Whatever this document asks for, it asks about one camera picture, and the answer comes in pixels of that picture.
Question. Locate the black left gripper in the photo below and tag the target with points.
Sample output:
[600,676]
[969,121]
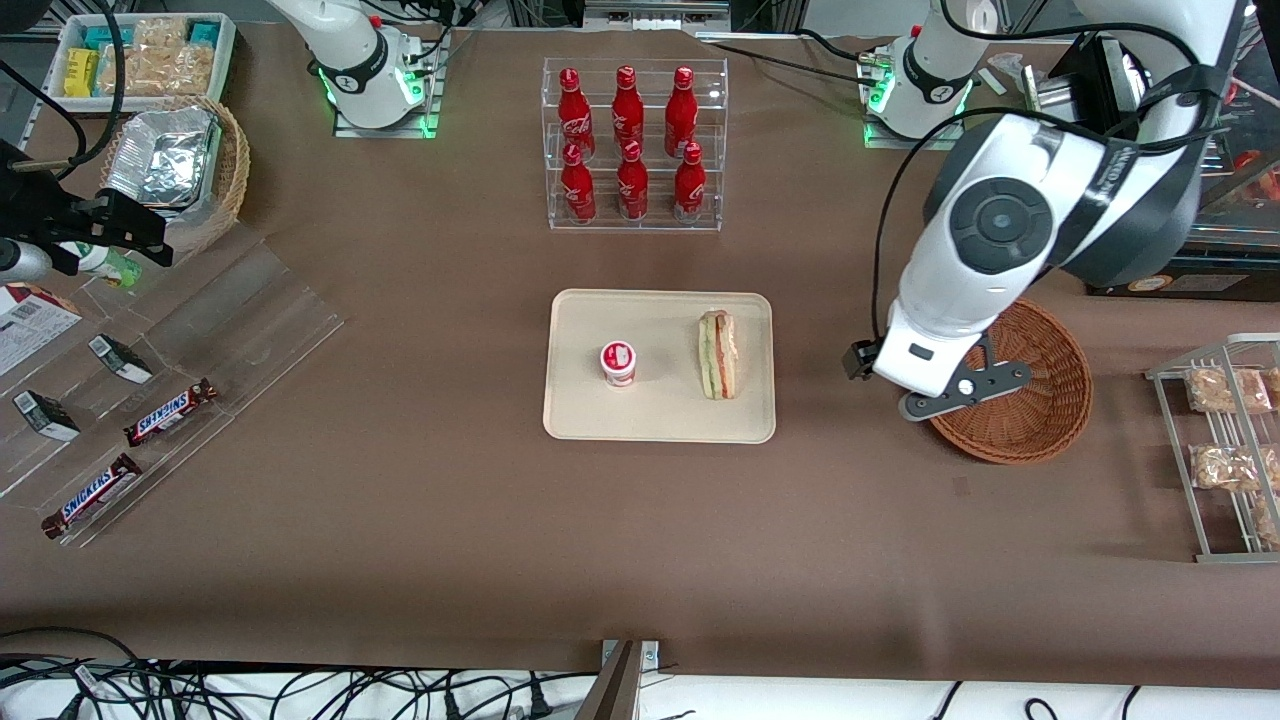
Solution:
[853,362]

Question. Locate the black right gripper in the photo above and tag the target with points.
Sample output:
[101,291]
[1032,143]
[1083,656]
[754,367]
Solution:
[30,200]

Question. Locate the triangular sandwich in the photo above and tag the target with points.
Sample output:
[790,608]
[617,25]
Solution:
[718,355]

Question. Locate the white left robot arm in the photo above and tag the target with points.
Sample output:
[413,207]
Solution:
[1000,220]

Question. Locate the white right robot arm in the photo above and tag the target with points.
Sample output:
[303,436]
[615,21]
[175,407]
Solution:
[350,60]

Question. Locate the tan wicker basket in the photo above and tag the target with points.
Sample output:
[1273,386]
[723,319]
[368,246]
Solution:
[235,170]

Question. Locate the round brown wicker basket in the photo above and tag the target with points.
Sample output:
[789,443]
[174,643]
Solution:
[1045,400]

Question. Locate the beige plastic tray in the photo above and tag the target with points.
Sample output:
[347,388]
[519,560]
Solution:
[660,415]

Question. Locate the green white small bottle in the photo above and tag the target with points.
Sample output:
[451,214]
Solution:
[112,267]

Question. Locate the silver foil containers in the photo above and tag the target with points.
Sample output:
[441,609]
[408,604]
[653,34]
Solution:
[165,160]

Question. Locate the small black white box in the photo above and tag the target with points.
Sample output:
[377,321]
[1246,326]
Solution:
[120,358]
[45,415]

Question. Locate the clear acrylic stepped display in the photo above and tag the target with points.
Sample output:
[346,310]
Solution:
[250,320]

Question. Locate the red white carton box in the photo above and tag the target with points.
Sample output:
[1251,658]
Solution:
[30,325]

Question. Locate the clear cracker pack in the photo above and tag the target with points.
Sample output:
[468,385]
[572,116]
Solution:
[160,32]
[165,72]

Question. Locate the yellow snack pack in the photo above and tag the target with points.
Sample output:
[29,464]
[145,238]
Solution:
[80,72]

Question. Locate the snickers chocolate bar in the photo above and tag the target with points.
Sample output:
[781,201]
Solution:
[92,495]
[170,412]

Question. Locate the white plastic bin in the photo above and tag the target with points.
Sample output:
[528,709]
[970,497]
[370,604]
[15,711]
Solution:
[225,60]

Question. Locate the teal snack pack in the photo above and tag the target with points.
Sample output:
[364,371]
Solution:
[100,37]
[205,32]

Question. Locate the red white yogurt cup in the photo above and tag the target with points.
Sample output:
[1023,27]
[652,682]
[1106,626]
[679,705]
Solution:
[618,362]

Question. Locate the red cola bottle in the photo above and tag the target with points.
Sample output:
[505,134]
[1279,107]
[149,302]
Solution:
[572,110]
[689,188]
[632,188]
[577,190]
[627,105]
[681,110]

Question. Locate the clear acrylic bottle rack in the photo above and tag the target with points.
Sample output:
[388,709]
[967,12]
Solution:
[635,225]

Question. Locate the silver metal plate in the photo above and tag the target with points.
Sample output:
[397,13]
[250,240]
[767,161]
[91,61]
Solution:
[1035,90]

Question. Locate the clear bagged snack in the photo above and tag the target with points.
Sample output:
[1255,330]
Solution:
[1220,467]
[1215,390]
[1268,520]

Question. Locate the brown table cover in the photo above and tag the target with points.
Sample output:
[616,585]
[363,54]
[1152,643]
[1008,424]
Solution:
[400,550]

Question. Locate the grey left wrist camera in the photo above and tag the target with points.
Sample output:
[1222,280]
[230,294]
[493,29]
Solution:
[960,390]

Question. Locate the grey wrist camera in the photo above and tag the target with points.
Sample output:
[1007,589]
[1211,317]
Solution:
[22,260]
[960,390]

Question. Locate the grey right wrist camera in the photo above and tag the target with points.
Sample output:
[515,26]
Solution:
[22,260]

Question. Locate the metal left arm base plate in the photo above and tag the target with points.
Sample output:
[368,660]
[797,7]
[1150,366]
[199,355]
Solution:
[915,143]

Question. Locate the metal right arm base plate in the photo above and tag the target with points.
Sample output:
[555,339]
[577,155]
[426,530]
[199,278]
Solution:
[435,100]

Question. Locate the metal table bracket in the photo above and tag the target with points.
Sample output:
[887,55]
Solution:
[620,685]

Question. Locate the aluminium frame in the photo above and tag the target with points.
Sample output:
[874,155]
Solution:
[650,12]

